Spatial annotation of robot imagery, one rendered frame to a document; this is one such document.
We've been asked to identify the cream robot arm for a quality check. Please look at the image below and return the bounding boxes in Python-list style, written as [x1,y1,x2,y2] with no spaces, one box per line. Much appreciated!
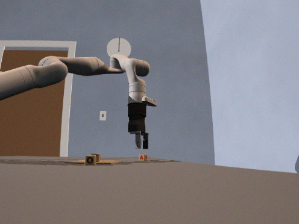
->
[0,54,150,101]

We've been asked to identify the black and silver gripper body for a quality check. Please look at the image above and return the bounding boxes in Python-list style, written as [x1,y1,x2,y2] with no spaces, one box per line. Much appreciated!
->
[128,91,157,133]

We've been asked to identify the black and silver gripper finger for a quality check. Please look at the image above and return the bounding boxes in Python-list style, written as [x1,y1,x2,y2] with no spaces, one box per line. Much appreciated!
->
[141,133,149,149]
[130,131,141,149]

